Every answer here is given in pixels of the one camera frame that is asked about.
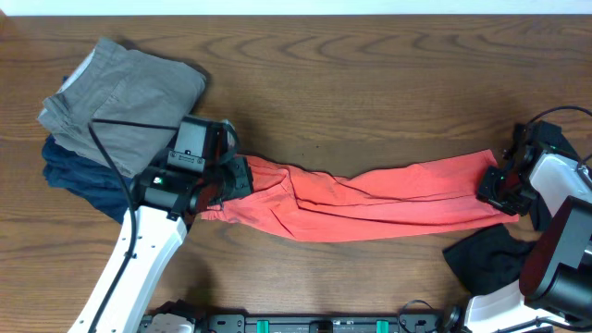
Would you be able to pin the black Sydrogen garment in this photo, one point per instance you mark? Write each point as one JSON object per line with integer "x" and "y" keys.
{"x": 491, "y": 258}

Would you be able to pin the red printed t-shirt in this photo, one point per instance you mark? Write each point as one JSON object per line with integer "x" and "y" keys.
{"x": 425, "y": 198}

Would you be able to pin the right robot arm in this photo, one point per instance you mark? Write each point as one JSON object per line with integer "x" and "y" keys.
{"x": 554, "y": 288}

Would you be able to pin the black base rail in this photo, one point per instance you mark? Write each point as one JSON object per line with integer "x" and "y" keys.
{"x": 179, "y": 317}

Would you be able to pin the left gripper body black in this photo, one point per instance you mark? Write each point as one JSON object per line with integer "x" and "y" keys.
{"x": 240, "y": 177}

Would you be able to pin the folded grey trousers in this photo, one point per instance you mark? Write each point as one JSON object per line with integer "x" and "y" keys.
{"x": 125, "y": 100}

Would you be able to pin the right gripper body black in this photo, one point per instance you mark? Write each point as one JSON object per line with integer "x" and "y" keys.
{"x": 509, "y": 191}

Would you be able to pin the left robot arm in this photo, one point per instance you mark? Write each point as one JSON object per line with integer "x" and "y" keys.
{"x": 165, "y": 200}

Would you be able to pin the folded navy blue garment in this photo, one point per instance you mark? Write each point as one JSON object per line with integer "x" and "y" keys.
{"x": 99, "y": 184}

